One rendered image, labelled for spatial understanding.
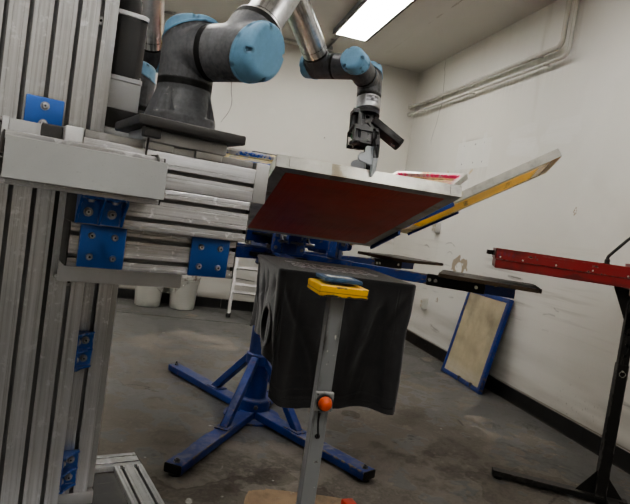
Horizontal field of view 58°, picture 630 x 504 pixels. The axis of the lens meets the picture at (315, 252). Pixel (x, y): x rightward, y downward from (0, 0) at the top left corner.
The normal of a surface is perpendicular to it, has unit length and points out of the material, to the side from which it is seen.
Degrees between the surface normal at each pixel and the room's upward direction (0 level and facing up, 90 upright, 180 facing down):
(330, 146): 90
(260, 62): 96
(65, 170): 90
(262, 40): 97
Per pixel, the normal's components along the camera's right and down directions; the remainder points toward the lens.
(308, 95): 0.24, 0.08
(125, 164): 0.51, 0.12
